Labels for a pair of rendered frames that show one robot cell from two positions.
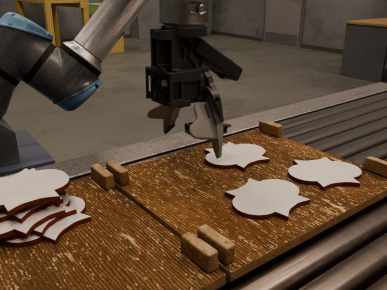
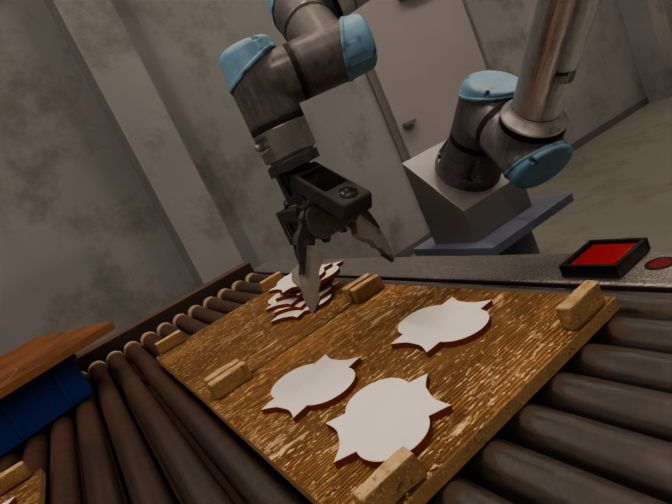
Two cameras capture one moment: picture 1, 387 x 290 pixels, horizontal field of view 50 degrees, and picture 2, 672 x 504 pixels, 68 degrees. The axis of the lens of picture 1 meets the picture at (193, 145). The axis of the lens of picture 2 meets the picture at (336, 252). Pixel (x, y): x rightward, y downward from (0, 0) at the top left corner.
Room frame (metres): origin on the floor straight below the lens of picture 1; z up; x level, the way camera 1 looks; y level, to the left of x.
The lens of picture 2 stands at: (0.77, -0.66, 1.20)
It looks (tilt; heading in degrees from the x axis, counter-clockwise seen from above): 12 degrees down; 100
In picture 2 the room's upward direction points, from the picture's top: 25 degrees counter-clockwise
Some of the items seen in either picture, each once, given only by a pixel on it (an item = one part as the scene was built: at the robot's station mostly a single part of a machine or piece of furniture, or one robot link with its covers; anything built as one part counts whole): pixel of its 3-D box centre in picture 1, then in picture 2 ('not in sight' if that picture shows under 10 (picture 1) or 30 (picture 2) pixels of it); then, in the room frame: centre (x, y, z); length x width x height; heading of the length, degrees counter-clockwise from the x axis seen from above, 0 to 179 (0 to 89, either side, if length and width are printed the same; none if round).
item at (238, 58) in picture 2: not in sight; (262, 85); (0.66, 0.01, 1.30); 0.09 x 0.08 x 0.11; 12
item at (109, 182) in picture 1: (102, 176); (359, 287); (0.64, 0.16, 0.95); 0.06 x 0.02 x 0.03; 38
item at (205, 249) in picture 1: (198, 251); (225, 376); (0.43, -0.01, 0.95); 0.06 x 0.02 x 0.03; 38
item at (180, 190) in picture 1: (250, 180); (381, 363); (0.67, -0.10, 0.93); 0.41 x 0.35 x 0.02; 127
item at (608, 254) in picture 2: not in sight; (604, 258); (0.97, -0.03, 0.92); 0.06 x 0.06 x 0.01; 37
